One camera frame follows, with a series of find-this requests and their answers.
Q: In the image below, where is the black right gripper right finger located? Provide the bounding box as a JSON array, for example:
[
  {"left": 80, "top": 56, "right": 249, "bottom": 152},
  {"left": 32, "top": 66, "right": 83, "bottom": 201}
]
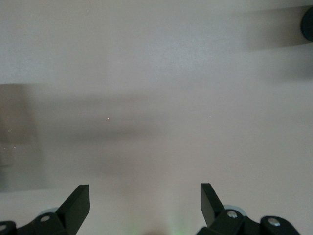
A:
[{"left": 197, "top": 183, "right": 261, "bottom": 235}]

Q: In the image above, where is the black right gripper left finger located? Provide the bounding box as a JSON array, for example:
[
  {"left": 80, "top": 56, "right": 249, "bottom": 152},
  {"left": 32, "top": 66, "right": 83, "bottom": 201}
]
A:
[{"left": 18, "top": 185, "right": 90, "bottom": 235}]

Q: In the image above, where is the black round object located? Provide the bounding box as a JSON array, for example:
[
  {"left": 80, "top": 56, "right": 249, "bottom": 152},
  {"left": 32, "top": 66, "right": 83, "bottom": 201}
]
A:
[{"left": 300, "top": 5, "right": 313, "bottom": 41}]

